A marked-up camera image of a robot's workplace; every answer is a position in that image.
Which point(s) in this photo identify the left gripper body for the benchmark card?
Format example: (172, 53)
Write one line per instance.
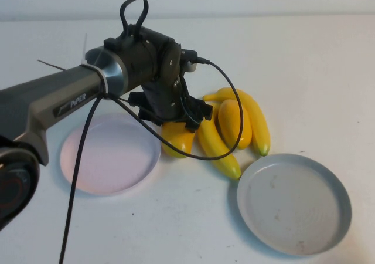
(164, 102)

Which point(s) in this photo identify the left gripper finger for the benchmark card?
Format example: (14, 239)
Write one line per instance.
(136, 98)
(200, 110)

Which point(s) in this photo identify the orange-yellow toy mango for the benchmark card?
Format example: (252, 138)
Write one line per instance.
(231, 123)
(175, 142)

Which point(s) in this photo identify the yellow toy banana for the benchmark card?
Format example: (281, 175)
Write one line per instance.
(216, 146)
(257, 120)

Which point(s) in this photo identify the pink round plate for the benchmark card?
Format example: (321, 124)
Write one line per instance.
(117, 158)

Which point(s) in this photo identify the grey round plate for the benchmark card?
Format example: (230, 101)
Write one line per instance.
(293, 205)

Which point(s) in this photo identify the white zip tie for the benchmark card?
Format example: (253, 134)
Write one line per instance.
(103, 80)

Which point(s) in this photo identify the black zip tie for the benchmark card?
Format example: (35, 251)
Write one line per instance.
(49, 65)

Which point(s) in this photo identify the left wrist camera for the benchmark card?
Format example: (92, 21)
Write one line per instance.
(189, 57)

